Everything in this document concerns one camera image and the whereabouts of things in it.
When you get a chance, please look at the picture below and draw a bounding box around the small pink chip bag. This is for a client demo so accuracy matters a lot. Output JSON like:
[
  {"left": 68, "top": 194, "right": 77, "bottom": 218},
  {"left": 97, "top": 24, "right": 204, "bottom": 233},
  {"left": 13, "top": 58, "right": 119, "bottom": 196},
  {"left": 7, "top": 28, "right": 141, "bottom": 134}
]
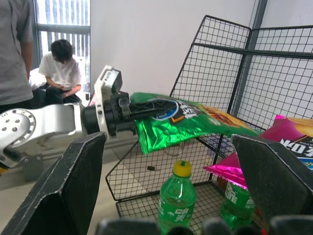
[{"left": 203, "top": 152, "right": 249, "bottom": 190}]

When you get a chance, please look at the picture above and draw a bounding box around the green chip bag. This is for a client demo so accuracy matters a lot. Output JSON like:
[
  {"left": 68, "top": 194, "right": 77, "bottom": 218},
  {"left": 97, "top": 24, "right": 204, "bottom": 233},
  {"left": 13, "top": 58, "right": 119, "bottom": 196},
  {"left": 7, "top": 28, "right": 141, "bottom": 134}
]
[{"left": 131, "top": 92, "right": 263, "bottom": 156}]

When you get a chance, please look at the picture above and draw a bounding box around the green soda bottle yellow cap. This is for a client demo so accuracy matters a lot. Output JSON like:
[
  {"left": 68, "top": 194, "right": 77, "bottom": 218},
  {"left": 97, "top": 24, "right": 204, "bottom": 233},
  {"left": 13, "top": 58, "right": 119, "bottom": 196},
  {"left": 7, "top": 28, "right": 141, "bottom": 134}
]
[{"left": 156, "top": 159, "right": 197, "bottom": 235}]

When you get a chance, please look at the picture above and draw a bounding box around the large pink chip bag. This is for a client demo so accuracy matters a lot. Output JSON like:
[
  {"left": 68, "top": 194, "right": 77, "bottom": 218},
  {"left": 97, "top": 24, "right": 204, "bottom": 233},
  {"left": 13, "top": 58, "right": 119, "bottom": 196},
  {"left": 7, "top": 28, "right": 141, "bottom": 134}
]
[{"left": 259, "top": 114, "right": 313, "bottom": 171}]

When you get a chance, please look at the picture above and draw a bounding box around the standing person in grey shirt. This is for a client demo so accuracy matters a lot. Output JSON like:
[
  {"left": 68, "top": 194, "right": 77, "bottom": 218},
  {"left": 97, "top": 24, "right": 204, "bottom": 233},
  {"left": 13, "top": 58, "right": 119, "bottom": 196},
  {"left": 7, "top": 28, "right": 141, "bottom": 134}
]
[{"left": 0, "top": 0, "right": 34, "bottom": 114}]

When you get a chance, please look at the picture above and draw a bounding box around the seated person in white shirt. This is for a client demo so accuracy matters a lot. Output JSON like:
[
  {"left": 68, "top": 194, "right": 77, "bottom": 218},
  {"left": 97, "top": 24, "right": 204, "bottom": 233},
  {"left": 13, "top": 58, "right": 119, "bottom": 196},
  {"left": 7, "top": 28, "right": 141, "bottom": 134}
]
[{"left": 37, "top": 39, "right": 83, "bottom": 105}]

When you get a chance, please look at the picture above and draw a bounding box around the grey metal pillar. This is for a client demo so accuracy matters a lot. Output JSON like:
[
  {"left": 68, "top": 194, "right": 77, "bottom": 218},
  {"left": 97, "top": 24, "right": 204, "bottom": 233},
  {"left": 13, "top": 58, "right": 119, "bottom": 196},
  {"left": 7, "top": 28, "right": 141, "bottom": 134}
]
[{"left": 231, "top": 0, "right": 268, "bottom": 118}]

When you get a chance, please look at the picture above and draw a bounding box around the black wire rack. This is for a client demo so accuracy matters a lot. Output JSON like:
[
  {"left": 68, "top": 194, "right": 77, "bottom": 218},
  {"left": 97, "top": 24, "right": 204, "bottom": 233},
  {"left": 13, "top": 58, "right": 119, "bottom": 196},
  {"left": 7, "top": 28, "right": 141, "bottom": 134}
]
[{"left": 105, "top": 15, "right": 313, "bottom": 235}]

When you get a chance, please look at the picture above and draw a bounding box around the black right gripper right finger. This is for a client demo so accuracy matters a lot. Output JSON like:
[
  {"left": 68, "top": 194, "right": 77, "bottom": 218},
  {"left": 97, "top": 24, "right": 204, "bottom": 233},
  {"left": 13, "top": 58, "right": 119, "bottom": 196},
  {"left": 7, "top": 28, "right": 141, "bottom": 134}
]
[{"left": 230, "top": 134, "right": 313, "bottom": 221}]

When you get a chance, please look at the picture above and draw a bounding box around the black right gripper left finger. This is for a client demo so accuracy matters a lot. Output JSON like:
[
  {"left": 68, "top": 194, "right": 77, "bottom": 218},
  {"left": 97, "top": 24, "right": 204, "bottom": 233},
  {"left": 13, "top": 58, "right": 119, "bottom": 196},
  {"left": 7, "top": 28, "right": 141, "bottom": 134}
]
[{"left": 0, "top": 131, "right": 107, "bottom": 235}]

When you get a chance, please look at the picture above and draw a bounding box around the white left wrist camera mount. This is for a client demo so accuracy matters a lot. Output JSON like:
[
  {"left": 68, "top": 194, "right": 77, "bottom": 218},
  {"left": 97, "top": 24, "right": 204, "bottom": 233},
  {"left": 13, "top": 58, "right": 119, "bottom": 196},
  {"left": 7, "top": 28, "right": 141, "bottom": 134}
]
[{"left": 93, "top": 65, "right": 123, "bottom": 141}]

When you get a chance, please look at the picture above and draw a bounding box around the window with metal bars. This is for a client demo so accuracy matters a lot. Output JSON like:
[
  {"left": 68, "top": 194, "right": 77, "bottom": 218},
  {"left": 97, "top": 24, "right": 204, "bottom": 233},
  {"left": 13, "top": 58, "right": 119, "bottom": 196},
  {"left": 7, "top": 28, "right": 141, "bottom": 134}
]
[{"left": 33, "top": 0, "right": 91, "bottom": 95}]

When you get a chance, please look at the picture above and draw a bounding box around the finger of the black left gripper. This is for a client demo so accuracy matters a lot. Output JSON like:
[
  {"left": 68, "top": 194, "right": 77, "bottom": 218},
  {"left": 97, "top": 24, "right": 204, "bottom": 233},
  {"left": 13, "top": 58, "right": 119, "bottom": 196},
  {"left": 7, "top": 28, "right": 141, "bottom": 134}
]
[{"left": 128, "top": 98, "right": 173, "bottom": 120}]

